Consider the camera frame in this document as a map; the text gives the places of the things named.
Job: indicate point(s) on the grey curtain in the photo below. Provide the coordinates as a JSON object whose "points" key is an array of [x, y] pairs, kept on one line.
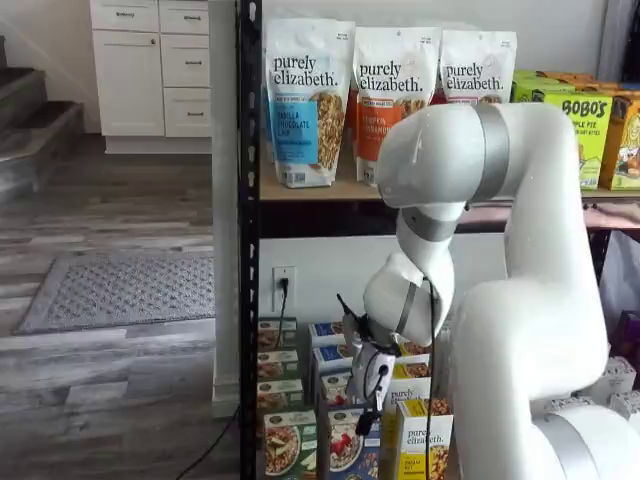
{"points": [[612, 35]]}

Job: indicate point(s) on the white wall outlet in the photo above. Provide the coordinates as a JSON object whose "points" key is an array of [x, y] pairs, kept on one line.
{"points": [[277, 275]]}

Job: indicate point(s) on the green Bobo's apple pie box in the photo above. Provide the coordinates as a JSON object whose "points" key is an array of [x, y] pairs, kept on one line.
{"points": [[592, 145], [530, 85]]}

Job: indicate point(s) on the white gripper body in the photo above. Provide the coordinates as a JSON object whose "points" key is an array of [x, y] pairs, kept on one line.
{"points": [[372, 367]]}

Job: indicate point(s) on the orange granola bag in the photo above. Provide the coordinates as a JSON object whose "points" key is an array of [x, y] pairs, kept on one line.
{"points": [[380, 75], [353, 125]]}

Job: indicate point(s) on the wooden shelf board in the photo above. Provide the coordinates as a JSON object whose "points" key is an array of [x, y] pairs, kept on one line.
{"points": [[320, 192]]}

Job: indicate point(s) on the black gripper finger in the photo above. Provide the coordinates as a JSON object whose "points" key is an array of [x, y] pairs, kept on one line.
{"points": [[369, 422]]}

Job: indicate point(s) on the white plastic bag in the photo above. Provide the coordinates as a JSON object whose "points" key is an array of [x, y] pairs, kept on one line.
{"points": [[622, 270]]}

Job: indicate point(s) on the purple package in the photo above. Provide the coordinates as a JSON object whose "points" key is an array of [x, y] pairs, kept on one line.
{"points": [[625, 332]]}

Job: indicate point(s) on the carpeted staircase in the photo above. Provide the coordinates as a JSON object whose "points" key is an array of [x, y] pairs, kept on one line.
{"points": [[35, 125]]}

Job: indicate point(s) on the grey patterned doormat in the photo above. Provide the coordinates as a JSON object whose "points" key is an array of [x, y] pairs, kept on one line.
{"points": [[130, 290]]}

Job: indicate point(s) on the black metal shelf rack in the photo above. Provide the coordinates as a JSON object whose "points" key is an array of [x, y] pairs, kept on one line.
{"points": [[249, 250]]}

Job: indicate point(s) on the blue granola bag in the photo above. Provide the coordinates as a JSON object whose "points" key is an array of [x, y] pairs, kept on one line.
{"points": [[300, 100], [269, 125]]}

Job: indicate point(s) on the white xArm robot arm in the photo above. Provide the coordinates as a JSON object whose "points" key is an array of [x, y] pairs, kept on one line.
{"points": [[540, 200]]}

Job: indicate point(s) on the white organic pantry box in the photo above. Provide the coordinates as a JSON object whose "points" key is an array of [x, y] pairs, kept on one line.
{"points": [[617, 375], [560, 404], [627, 405]]}

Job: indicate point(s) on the green oatmeal box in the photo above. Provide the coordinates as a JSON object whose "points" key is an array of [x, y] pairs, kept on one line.
{"points": [[280, 395], [277, 365], [290, 445], [275, 334]]}

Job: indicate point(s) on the red granola bag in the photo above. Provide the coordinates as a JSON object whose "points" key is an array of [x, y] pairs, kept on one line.
{"points": [[436, 99], [475, 60]]}

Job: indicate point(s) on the yellow Bobo's oat bites box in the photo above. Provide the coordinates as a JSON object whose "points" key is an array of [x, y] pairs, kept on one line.
{"points": [[625, 145], [585, 80]]}

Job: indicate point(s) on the yellow and white granola box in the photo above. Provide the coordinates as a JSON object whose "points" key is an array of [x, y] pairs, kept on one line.
{"points": [[417, 348], [425, 445], [412, 380]]}

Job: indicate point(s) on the white kitchen cabinet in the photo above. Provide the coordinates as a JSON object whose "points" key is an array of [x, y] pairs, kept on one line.
{"points": [[130, 85]]}

